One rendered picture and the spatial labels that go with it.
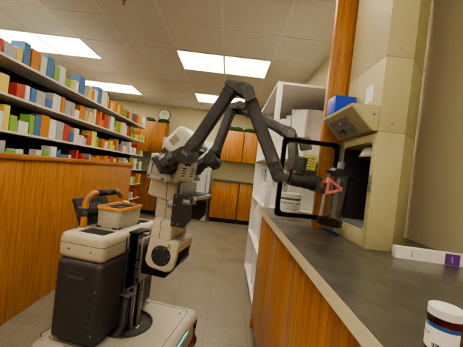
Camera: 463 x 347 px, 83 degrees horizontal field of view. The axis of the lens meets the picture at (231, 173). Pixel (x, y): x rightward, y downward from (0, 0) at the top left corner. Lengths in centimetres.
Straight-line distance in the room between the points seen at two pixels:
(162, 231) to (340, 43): 136
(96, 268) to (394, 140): 140
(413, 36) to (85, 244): 166
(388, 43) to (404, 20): 11
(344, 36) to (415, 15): 40
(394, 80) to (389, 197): 46
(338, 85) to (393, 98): 41
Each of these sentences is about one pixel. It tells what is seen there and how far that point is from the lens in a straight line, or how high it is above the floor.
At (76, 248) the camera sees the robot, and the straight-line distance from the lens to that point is 148.
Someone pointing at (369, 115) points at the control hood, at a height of 147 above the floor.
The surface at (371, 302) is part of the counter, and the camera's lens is 69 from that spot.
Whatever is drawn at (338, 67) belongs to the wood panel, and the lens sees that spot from 163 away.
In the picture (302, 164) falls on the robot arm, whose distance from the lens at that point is 111.
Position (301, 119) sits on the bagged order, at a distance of 244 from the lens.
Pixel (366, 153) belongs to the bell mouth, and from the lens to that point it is 130.
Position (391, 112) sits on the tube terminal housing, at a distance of 124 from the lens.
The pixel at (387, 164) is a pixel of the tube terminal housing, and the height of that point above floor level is 128.
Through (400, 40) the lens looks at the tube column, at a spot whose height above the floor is 178.
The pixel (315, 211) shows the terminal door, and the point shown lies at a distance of 142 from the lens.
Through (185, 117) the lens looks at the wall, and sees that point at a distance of 682.
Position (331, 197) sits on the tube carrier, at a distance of 115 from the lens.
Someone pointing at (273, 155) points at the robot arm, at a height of 127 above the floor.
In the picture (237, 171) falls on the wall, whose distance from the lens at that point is 660.
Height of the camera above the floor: 118
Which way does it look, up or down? level
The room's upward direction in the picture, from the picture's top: 6 degrees clockwise
